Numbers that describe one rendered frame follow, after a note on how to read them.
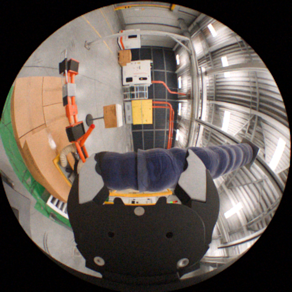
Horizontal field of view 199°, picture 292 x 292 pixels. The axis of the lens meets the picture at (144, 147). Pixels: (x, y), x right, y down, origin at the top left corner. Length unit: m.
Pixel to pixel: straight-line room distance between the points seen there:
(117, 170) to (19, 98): 1.19
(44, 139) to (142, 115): 7.43
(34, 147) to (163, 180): 0.79
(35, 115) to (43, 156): 0.57
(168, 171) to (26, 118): 1.27
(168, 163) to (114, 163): 0.24
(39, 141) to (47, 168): 0.18
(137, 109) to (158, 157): 7.36
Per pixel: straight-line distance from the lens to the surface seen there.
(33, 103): 1.21
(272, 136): 4.58
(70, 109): 0.45
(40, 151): 0.72
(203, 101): 2.33
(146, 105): 7.63
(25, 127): 1.12
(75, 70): 0.52
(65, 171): 0.56
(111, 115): 2.24
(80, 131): 0.48
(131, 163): 0.36
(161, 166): 0.36
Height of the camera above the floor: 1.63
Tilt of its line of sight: level
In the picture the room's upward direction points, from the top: 88 degrees clockwise
